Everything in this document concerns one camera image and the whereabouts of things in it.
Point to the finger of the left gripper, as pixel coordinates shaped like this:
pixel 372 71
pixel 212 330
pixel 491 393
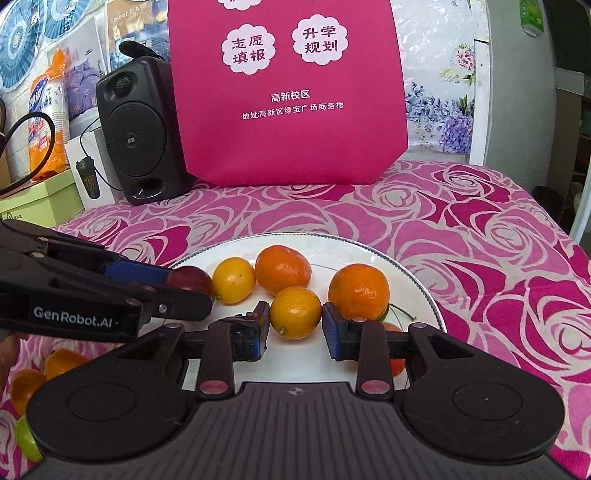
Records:
pixel 127 271
pixel 176 304

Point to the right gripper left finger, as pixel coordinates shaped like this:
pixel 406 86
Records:
pixel 239 338

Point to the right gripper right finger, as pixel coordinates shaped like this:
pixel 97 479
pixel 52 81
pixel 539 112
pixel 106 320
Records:
pixel 370 345

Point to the dark red plum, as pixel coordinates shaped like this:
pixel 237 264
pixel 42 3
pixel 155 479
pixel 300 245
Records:
pixel 191 278

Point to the small red apple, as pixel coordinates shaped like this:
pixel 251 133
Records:
pixel 397 365

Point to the mandarin orange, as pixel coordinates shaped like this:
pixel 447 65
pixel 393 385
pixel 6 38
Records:
pixel 279 267
pixel 360 292
pixel 61 361

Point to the yellow kumquat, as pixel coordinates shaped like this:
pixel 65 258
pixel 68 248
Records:
pixel 233 280
pixel 295 313

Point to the large orange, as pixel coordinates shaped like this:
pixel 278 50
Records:
pixel 23 386

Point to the green apple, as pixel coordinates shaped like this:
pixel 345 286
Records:
pixel 26 442

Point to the white round plate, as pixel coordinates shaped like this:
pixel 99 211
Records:
pixel 308 360

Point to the green gift box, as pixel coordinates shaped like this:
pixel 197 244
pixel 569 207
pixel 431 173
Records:
pixel 49 203

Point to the white product box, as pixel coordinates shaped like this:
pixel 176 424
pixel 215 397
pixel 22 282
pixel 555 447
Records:
pixel 92 169

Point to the black speaker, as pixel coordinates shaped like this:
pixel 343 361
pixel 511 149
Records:
pixel 138 118

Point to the pink rose tablecloth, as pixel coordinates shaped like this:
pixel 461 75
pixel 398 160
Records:
pixel 506 278

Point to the orange snack bag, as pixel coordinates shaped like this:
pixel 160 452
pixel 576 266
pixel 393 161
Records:
pixel 46 141

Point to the magenta paper bag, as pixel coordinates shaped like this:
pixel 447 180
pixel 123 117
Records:
pixel 287 92

